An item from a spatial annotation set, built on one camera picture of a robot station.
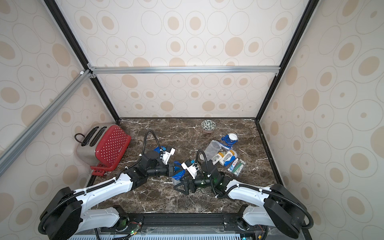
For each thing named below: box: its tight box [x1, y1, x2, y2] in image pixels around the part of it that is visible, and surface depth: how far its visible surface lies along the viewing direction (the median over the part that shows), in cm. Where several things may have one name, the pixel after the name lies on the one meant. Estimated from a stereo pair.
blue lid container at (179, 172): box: [172, 160, 186, 186], surface depth 76 cm
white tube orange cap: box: [219, 150, 235, 166], surface depth 97 cm
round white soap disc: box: [228, 133, 238, 141], surface depth 108 cm
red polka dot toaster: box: [76, 124, 132, 170], surface depth 89 cm
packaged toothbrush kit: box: [232, 159, 246, 177], surface depth 94 cm
